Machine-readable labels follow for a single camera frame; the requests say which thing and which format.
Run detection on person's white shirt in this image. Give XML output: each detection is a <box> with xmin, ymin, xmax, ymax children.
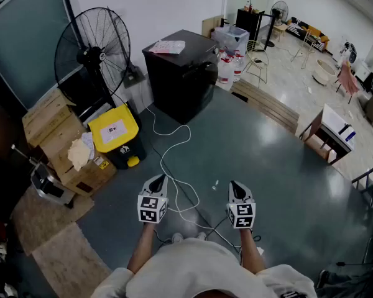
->
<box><xmin>90</xmin><ymin>237</ymin><xmax>318</xmax><ymax>298</ymax></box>

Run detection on clear water jug red handle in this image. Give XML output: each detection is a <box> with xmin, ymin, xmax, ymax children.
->
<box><xmin>233</xmin><ymin>50</ymin><xmax>247</xmax><ymax>82</ymax></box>
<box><xmin>216</xmin><ymin>56</ymin><xmax>236</xmax><ymax>86</ymax></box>

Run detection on wooden slatted step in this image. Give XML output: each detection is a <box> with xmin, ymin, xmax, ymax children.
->
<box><xmin>229</xmin><ymin>78</ymin><xmax>300</xmax><ymax>135</ymax></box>

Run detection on person's right forearm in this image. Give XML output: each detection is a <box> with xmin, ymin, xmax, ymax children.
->
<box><xmin>239</xmin><ymin>227</ymin><xmax>267</xmax><ymax>274</ymax></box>

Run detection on yellow lidded trash bin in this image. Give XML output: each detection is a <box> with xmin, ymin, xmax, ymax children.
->
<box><xmin>87</xmin><ymin>104</ymin><xmax>147</xmax><ymax>170</ymax></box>

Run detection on cardboard box with yellow label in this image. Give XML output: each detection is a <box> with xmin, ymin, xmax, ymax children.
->
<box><xmin>39</xmin><ymin>125</ymin><xmax>117</xmax><ymax>197</ymax></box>

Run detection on crumpled beige cloth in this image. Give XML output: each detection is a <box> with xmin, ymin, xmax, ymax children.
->
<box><xmin>67</xmin><ymin>138</ymin><xmax>96</xmax><ymax>172</ymax></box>

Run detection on silver metal machine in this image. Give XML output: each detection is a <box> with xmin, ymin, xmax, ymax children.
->
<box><xmin>11</xmin><ymin>144</ymin><xmax>75</xmax><ymax>209</ymax></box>

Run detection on pink chair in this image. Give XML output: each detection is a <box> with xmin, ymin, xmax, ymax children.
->
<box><xmin>334</xmin><ymin>60</ymin><xmax>361</xmax><ymax>104</ymax></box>

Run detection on black metal rack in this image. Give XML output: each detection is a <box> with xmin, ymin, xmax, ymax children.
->
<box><xmin>351</xmin><ymin>163</ymin><xmax>373</xmax><ymax>223</ymax></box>

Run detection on black washing machine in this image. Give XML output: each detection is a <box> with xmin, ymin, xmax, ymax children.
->
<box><xmin>142</xmin><ymin>29</ymin><xmax>220</xmax><ymax>125</ymax></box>

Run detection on gold wire chair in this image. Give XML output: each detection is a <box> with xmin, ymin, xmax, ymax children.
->
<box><xmin>244</xmin><ymin>40</ymin><xmax>270</xmax><ymax>88</ymax></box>

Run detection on small black pedestal fan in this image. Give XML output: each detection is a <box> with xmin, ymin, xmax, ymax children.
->
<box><xmin>262</xmin><ymin>0</ymin><xmax>289</xmax><ymax>48</ymax></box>

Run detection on plywood board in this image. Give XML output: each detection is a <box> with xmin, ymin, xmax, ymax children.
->
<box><xmin>201</xmin><ymin>16</ymin><xmax>225</xmax><ymax>38</ymax></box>

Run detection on gold wire table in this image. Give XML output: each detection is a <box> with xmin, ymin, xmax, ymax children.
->
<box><xmin>291</xmin><ymin>29</ymin><xmax>320</xmax><ymax>70</ymax></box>

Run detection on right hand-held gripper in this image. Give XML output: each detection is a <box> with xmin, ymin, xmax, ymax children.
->
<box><xmin>226</xmin><ymin>180</ymin><xmax>257</xmax><ymax>230</ymax></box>

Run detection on large black pedestal fan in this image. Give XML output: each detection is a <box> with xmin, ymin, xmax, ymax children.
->
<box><xmin>54</xmin><ymin>7</ymin><xmax>134</xmax><ymax>120</ymax></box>

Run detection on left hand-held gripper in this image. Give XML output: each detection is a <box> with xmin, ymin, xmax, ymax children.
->
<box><xmin>137</xmin><ymin>174</ymin><xmax>170</xmax><ymax>224</ymax></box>

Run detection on wooden side table white top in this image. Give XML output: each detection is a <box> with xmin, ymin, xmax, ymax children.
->
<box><xmin>299</xmin><ymin>103</ymin><xmax>357</xmax><ymax>166</ymax></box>

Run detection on striped sofa yellow cushions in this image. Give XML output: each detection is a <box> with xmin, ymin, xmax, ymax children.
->
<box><xmin>286</xmin><ymin>16</ymin><xmax>330</xmax><ymax>53</ymax></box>

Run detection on black frame stand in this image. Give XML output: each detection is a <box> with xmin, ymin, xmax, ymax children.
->
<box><xmin>257</xmin><ymin>12</ymin><xmax>268</xmax><ymax>45</ymax></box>

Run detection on round white tub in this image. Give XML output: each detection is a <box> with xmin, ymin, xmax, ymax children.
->
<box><xmin>312</xmin><ymin>59</ymin><xmax>338</xmax><ymax>86</ymax></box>

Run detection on person's left forearm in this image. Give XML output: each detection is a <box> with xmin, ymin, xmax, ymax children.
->
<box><xmin>126</xmin><ymin>222</ymin><xmax>158</xmax><ymax>274</ymax></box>

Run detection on black cabinet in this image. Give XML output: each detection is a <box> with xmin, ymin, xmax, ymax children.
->
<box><xmin>235</xmin><ymin>7</ymin><xmax>265</xmax><ymax>42</ymax></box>

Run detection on beige floor mat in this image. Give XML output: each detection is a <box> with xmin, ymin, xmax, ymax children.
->
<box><xmin>11</xmin><ymin>184</ymin><xmax>96</xmax><ymax>256</ymax></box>
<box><xmin>30</xmin><ymin>222</ymin><xmax>113</xmax><ymax>298</ymax></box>

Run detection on pastel detergent refill pouch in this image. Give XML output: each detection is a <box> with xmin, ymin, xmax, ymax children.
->
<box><xmin>148</xmin><ymin>40</ymin><xmax>186</xmax><ymax>55</ymax></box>

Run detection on clear plastic storage bin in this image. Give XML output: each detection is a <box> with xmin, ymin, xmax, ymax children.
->
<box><xmin>211</xmin><ymin>24</ymin><xmax>250</xmax><ymax>55</ymax></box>

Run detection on dark green board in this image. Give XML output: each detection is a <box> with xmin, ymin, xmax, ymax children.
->
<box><xmin>0</xmin><ymin>0</ymin><xmax>81</xmax><ymax>111</ymax></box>

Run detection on grey long-handled dustpan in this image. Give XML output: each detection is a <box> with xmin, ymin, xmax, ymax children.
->
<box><xmin>107</xmin><ymin>7</ymin><xmax>146</xmax><ymax>89</ymax></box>

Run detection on white power cable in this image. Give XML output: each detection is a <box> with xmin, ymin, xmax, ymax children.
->
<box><xmin>142</xmin><ymin>102</ymin><xmax>246</xmax><ymax>254</ymax></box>

